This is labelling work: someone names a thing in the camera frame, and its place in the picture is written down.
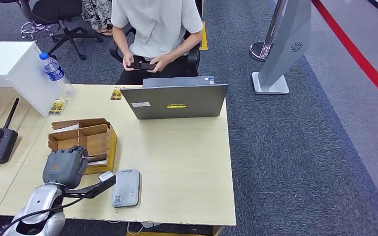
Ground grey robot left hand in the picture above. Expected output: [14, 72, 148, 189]
[42, 146, 89, 190]

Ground person's right hand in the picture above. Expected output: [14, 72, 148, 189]
[122, 52, 138, 72]

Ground person's left hand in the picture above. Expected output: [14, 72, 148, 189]
[148, 54, 172, 73]

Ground black smartphone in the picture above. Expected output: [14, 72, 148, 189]
[126, 61, 157, 71]

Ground yellow picture ID card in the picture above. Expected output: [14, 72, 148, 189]
[110, 87, 125, 101]

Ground cardboard card organizer box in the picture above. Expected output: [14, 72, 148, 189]
[48, 118, 118, 175]

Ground person standing behind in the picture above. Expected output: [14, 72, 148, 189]
[80, 0, 114, 37]

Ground grey laptop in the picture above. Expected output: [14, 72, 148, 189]
[120, 76, 229, 120]

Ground clear plastic water bottle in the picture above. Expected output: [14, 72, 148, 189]
[39, 52, 75, 98]

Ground black swivel chair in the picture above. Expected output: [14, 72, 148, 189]
[0, 0, 104, 61]

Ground white box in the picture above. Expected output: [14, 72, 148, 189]
[0, 41, 63, 117]

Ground grey kiosk stand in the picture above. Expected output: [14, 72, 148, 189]
[252, 0, 312, 95]

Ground black camera bracket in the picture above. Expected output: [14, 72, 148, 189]
[63, 175, 117, 199]

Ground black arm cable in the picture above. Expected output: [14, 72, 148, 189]
[0, 195, 85, 236]

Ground white cable under desk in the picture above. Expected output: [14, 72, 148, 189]
[126, 222, 144, 236]

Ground tangled floor cables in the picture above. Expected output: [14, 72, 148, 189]
[20, 21, 52, 41]

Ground chrome stanchion post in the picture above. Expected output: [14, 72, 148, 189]
[250, 0, 287, 62]

